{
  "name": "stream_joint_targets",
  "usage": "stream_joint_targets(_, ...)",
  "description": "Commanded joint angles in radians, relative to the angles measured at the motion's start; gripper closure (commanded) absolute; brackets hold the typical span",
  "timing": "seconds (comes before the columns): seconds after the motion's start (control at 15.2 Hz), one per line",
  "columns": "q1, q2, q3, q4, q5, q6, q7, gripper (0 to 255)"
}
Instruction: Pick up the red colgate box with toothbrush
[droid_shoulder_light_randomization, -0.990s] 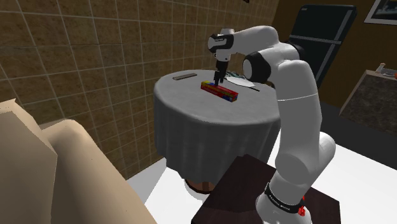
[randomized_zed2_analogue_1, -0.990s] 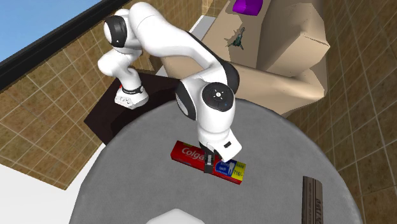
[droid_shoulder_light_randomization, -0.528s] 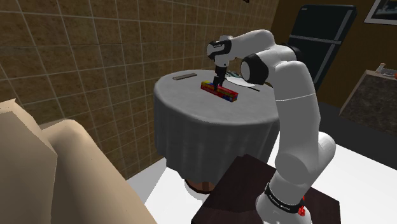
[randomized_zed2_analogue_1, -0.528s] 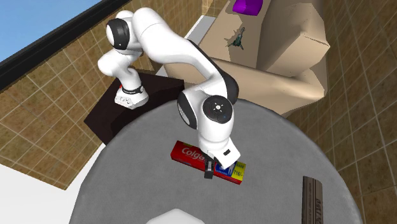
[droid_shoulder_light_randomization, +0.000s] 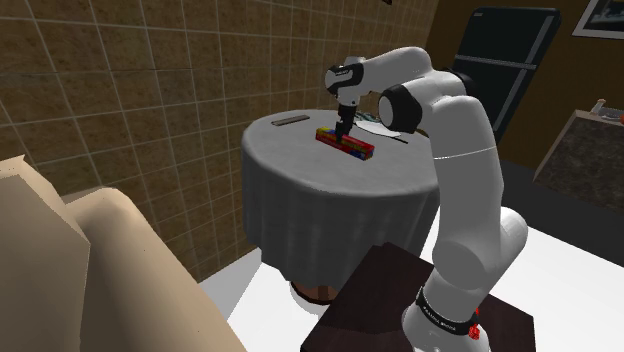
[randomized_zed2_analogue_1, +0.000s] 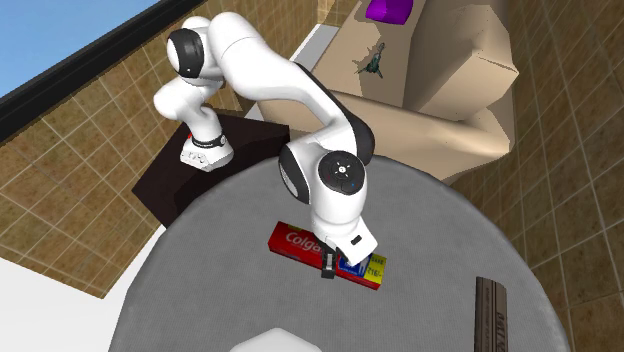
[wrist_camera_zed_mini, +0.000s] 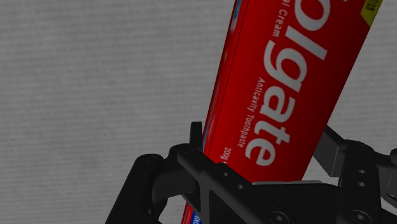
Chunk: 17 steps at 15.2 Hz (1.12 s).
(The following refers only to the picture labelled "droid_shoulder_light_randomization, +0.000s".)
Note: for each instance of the framed wall picture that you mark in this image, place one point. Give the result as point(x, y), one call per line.
point(600, 18)

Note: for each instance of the red long box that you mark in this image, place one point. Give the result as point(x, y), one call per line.
point(352, 144)

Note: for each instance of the black refrigerator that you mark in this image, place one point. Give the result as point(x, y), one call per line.
point(507, 58)

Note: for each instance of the beige sofa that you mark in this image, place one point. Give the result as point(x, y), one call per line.
point(73, 273)

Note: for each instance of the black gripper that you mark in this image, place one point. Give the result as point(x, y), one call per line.
point(345, 120)

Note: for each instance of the grey flat remote control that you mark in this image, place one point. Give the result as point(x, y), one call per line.
point(290, 120)

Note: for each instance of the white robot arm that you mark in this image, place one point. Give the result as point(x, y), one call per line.
point(463, 161)

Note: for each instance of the black thin pen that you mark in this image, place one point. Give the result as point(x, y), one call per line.
point(400, 140)

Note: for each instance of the dark stone counter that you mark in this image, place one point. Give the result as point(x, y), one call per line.
point(585, 161)

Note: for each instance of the round table with grey cloth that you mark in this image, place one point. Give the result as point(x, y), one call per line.
point(331, 195)

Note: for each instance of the dark brown robot stand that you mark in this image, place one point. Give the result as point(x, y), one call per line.
point(370, 302)

